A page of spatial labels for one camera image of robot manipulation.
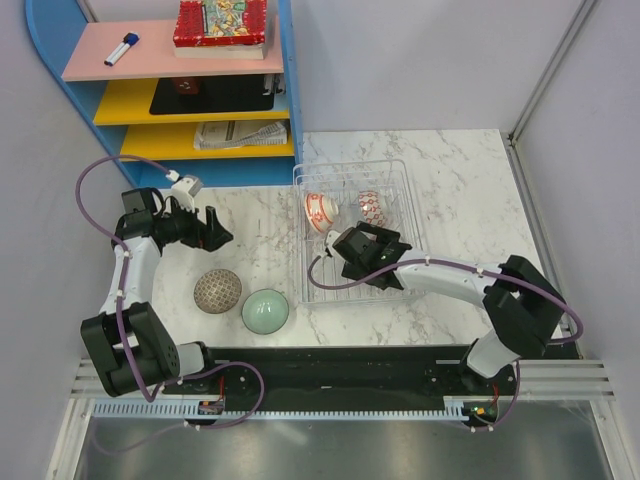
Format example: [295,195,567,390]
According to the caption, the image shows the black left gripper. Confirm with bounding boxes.
[155,196,232,253]

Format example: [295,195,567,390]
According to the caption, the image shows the brown lattice bowl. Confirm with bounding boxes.
[193,269,242,314]

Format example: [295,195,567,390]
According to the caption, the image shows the orange floral bowl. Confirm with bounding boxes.
[303,193,339,234]

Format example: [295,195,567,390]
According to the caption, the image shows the blue triangle pattern bowl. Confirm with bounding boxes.
[358,190,387,227]

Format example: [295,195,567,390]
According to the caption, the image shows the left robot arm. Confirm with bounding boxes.
[80,188,233,397]

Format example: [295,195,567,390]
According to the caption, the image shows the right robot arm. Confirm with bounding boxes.
[325,222,564,394]

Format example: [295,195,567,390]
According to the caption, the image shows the pale green bowl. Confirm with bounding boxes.
[241,289,289,335]

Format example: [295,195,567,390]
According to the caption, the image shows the folded newspaper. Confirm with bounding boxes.
[193,120,289,151]

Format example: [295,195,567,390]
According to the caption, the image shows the blue shelf unit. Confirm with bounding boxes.
[25,1,303,188]

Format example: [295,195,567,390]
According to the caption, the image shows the dark red box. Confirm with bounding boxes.
[171,77,202,95]

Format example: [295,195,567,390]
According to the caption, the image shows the red patterned book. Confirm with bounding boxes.
[173,0,268,60]

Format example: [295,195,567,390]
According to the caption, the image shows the blue white marker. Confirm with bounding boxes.
[104,32,139,67]

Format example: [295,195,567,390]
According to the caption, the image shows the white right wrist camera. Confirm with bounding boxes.
[323,230,341,258]

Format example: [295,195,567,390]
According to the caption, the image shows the white wire dish rack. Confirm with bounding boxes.
[293,159,425,307]

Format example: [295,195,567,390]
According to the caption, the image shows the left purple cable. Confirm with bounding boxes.
[74,156,265,456]

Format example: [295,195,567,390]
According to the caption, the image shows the white slotted cable duct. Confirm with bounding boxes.
[92,397,469,421]

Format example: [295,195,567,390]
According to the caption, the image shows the aluminium frame post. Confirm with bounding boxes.
[504,0,600,148]

